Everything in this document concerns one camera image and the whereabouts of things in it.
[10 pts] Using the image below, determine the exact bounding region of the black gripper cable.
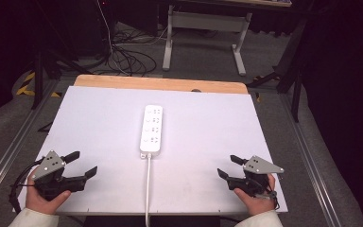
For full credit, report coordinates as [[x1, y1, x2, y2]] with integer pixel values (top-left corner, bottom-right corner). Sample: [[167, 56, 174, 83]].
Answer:
[[8, 158, 45, 216], [264, 174, 281, 211]]

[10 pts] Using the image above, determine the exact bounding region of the person's right hand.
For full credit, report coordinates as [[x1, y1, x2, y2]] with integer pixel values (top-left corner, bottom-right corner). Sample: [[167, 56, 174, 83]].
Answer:
[[233, 173, 279, 218]]

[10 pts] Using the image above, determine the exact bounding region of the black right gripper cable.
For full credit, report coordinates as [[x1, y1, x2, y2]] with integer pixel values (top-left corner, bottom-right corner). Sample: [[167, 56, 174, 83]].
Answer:
[[264, 174, 281, 211]]

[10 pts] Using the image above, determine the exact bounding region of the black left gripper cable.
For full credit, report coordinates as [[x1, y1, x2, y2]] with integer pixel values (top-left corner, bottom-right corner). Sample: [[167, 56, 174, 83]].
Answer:
[[8, 158, 45, 216]]

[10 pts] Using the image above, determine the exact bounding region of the person's left hand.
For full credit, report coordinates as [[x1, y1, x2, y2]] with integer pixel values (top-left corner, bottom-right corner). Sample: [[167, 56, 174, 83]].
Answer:
[[25, 169, 72, 216]]

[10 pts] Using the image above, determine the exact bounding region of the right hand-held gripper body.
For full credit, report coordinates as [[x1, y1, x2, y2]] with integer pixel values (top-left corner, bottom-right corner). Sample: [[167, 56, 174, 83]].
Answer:
[[227, 155, 285, 199]]

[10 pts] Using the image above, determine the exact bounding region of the white power strip cable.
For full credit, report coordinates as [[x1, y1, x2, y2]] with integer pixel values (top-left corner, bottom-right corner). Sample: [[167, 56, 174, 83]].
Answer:
[[144, 152, 153, 227]]

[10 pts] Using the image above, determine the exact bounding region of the thin white floor cable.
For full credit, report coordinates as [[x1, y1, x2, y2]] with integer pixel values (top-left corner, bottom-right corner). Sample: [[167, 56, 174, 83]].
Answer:
[[95, 0, 130, 77]]

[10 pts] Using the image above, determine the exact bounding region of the white power strip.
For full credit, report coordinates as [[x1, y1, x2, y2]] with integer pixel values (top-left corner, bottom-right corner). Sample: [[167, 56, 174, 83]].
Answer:
[[139, 104, 164, 160]]

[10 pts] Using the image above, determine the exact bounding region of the yellow and black floor tape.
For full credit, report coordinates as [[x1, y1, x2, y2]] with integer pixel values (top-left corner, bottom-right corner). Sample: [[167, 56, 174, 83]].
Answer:
[[15, 71, 62, 98]]

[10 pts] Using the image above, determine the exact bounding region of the white table cover board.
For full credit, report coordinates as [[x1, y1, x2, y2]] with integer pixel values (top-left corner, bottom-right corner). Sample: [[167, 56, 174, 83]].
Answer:
[[12, 85, 289, 217]]

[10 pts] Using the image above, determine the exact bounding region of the black metal stand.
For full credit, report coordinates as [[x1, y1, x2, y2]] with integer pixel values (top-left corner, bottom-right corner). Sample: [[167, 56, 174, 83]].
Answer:
[[246, 12, 311, 123], [29, 0, 93, 111]]

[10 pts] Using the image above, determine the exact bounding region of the metal floor rail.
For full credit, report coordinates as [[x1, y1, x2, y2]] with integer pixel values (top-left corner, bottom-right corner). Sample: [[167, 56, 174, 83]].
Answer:
[[0, 79, 61, 204], [278, 94, 344, 227]]

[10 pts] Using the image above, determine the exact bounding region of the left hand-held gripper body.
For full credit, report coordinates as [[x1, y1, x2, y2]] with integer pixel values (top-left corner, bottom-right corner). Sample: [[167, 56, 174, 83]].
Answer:
[[31, 149, 88, 201]]

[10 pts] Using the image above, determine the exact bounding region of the tangle of black floor cables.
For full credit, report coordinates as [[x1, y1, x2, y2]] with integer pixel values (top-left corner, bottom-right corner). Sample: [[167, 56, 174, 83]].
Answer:
[[106, 27, 158, 78]]

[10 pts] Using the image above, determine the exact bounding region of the white metal frame desk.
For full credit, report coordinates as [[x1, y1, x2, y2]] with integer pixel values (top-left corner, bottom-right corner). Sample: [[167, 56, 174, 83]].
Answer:
[[162, 0, 293, 78]]

